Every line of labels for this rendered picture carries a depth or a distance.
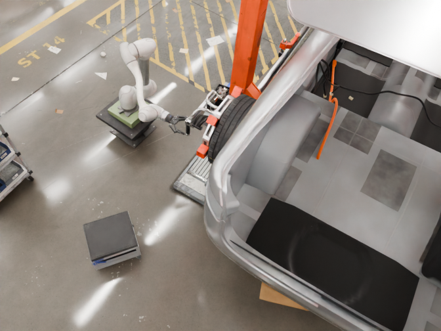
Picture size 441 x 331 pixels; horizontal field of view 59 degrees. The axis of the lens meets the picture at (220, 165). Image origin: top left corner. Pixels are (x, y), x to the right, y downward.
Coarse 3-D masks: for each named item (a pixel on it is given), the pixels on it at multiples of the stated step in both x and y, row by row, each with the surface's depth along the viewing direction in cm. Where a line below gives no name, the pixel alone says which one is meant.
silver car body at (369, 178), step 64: (320, 0) 108; (384, 0) 103; (320, 64) 301; (384, 64) 400; (256, 128) 227; (320, 128) 317; (384, 128) 327; (256, 192) 297; (320, 192) 294; (384, 192) 289; (256, 256) 241; (320, 256) 277; (384, 256) 275; (384, 320) 252
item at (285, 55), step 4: (304, 28) 487; (300, 32) 482; (304, 32) 495; (296, 44) 483; (292, 48) 474; (284, 52) 461; (288, 52) 461; (280, 56) 456; (284, 56) 456; (280, 60) 452; (284, 60) 468; (276, 64) 448; (280, 64) 459; (272, 68) 444; (276, 68) 453; (268, 72) 440; (272, 72) 441; (268, 76) 437; (272, 76) 452; (264, 80) 433; (268, 80) 443; (260, 84) 430; (264, 84) 438; (260, 88) 426
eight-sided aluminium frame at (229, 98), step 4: (228, 96) 319; (224, 100) 316; (228, 100) 318; (232, 100) 317; (220, 104) 313; (224, 104) 319; (228, 104) 314; (220, 108) 314; (224, 108) 311; (216, 112) 309; (220, 112) 309; (216, 116) 308; (220, 116) 309; (208, 128) 312; (212, 128) 310; (208, 132) 315; (212, 132) 311; (204, 136) 313; (208, 136) 313; (212, 136) 315; (204, 140) 315; (208, 140) 313; (208, 144) 317
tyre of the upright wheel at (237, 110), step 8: (240, 96) 315; (248, 96) 326; (232, 104) 306; (240, 104) 307; (248, 104) 309; (224, 112) 304; (232, 112) 304; (240, 112) 303; (224, 120) 302; (232, 120) 302; (240, 120) 300; (216, 128) 304; (224, 128) 301; (232, 128) 300; (216, 136) 304; (224, 136) 303; (216, 144) 307; (208, 152) 316; (216, 152) 310
